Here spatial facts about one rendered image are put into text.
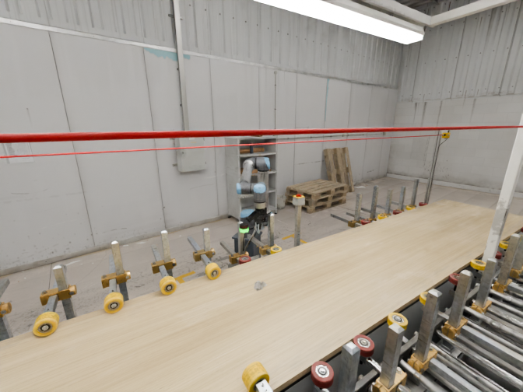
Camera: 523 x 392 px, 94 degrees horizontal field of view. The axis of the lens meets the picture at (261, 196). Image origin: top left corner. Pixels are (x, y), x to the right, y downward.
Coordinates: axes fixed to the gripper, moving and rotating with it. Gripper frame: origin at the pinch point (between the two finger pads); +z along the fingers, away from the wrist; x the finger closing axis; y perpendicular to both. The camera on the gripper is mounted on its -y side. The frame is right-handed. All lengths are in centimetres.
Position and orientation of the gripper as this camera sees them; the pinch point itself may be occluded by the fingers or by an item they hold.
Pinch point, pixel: (257, 232)
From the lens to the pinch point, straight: 190.8
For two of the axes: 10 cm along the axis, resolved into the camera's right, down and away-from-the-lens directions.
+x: -5.2, -2.4, 8.2
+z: 0.1, 9.6, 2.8
